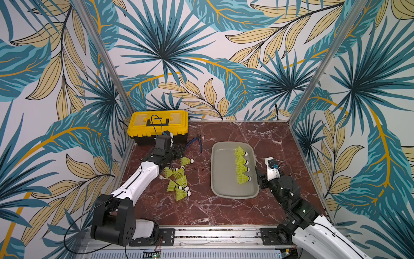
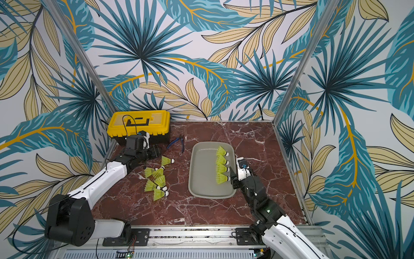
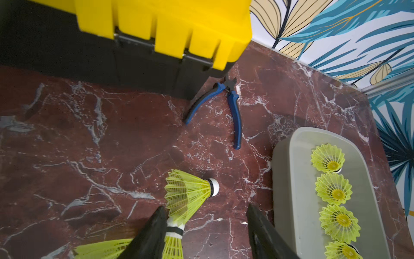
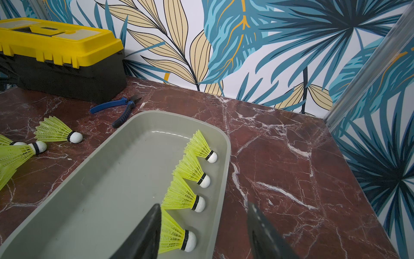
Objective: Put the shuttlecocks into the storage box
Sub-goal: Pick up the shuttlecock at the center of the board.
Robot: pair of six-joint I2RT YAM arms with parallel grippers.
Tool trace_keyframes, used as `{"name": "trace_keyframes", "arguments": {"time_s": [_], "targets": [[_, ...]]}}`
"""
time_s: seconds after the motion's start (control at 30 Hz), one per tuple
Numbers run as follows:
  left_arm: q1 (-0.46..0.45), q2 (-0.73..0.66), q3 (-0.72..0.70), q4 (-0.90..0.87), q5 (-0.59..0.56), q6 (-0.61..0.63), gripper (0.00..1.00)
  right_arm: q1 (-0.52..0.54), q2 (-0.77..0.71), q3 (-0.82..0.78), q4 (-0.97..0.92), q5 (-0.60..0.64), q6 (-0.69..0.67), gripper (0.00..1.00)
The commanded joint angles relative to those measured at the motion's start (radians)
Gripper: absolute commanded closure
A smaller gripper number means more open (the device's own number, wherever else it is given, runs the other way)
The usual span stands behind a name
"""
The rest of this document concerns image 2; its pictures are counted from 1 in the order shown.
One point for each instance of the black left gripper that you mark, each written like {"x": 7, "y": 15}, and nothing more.
{"x": 155, "y": 153}

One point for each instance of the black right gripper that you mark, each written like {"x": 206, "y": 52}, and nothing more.
{"x": 237, "y": 183}

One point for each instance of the yellow shuttlecock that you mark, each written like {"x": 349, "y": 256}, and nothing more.
{"x": 221, "y": 160}
{"x": 148, "y": 172}
{"x": 158, "y": 194}
{"x": 221, "y": 169}
{"x": 159, "y": 172}
{"x": 166, "y": 161}
{"x": 221, "y": 178}
{"x": 158, "y": 184}
{"x": 222, "y": 152}

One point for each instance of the grey-green plastic storage tray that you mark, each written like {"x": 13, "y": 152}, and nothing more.
{"x": 203, "y": 171}

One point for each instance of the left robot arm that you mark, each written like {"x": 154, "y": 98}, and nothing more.
{"x": 70, "y": 220}

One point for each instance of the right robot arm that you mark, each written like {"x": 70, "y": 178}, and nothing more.
{"x": 273, "y": 227}

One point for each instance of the yellow black toolbox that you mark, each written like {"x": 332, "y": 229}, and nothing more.
{"x": 125, "y": 124}

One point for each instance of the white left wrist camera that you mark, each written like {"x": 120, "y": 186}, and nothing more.
{"x": 145, "y": 135}

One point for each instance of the aluminium frame post left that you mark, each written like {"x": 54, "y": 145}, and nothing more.
{"x": 58, "y": 15}

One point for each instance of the aluminium frame post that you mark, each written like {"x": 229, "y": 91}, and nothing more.
{"x": 312, "y": 44}
{"x": 58, "y": 15}

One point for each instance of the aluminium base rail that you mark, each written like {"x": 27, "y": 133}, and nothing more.
{"x": 173, "y": 242}

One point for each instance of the aluminium frame post right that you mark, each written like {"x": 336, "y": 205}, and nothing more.
{"x": 312, "y": 44}

